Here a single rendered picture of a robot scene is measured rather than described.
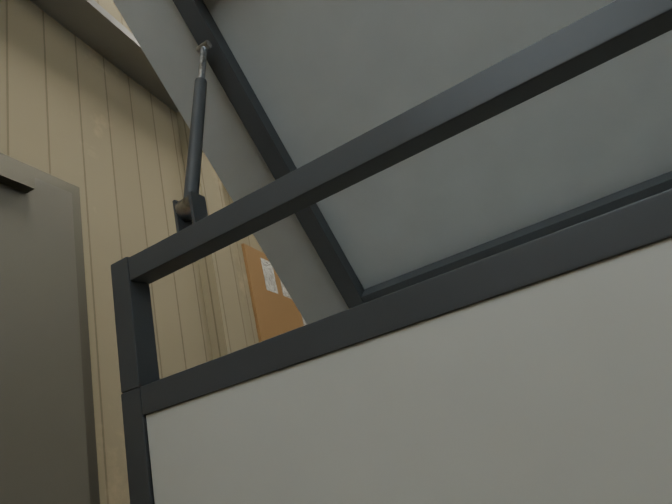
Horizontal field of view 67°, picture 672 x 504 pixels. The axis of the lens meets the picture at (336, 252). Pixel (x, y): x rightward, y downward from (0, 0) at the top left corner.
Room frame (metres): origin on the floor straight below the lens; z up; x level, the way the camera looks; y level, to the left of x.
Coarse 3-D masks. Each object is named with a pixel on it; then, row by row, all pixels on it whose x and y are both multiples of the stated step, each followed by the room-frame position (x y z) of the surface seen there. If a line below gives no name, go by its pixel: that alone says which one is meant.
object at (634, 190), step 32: (192, 0) 0.73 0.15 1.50; (192, 32) 0.77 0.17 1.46; (224, 64) 0.80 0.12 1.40; (256, 96) 0.87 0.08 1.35; (256, 128) 0.88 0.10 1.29; (288, 160) 0.93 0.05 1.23; (640, 192) 0.85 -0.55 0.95; (320, 224) 1.00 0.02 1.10; (544, 224) 0.93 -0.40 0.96; (320, 256) 1.05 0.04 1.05; (480, 256) 0.99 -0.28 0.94; (352, 288) 1.09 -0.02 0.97; (384, 288) 1.07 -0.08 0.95
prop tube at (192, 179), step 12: (204, 84) 0.73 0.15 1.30; (204, 96) 0.73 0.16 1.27; (192, 108) 0.72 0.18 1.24; (204, 108) 0.72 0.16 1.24; (192, 120) 0.71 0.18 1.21; (192, 132) 0.70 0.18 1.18; (192, 144) 0.69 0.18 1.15; (192, 156) 0.69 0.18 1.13; (192, 168) 0.68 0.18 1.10; (192, 180) 0.67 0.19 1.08; (180, 204) 0.66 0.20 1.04; (180, 216) 0.67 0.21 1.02
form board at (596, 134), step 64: (128, 0) 0.78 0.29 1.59; (256, 0) 0.75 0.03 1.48; (320, 0) 0.73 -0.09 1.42; (384, 0) 0.72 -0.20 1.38; (448, 0) 0.71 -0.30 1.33; (512, 0) 0.70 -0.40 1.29; (576, 0) 0.69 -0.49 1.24; (192, 64) 0.84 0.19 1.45; (256, 64) 0.83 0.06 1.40; (320, 64) 0.81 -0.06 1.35; (384, 64) 0.80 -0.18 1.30; (448, 64) 0.78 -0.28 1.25; (640, 64) 0.75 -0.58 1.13; (320, 128) 0.90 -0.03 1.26; (512, 128) 0.84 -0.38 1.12; (576, 128) 0.83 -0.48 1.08; (640, 128) 0.81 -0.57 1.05; (384, 192) 0.97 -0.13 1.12; (448, 192) 0.95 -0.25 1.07; (512, 192) 0.93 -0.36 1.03; (576, 192) 0.91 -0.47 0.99; (384, 256) 1.06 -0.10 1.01; (448, 256) 1.04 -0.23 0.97
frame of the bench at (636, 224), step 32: (576, 224) 0.45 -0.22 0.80; (608, 224) 0.44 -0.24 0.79; (640, 224) 0.43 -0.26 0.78; (512, 256) 0.48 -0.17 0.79; (544, 256) 0.47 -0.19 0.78; (576, 256) 0.46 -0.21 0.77; (608, 256) 0.45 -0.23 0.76; (416, 288) 0.52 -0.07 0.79; (448, 288) 0.51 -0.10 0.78; (480, 288) 0.50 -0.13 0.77; (512, 288) 0.49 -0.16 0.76; (320, 320) 0.58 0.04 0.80; (352, 320) 0.56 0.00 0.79; (384, 320) 0.54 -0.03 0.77; (416, 320) 0.53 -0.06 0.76; (256, 352) 0.62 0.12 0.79; (288, 352) 0.60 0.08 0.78; (320, 352) 0.58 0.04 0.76; (160, 384) 0.69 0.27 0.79; (192, 384) 0.66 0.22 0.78; (224, 384) 0.64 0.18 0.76; (128, 416) 0.72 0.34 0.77; (128, 448) 0.72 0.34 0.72; (128, 480) 0.72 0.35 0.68
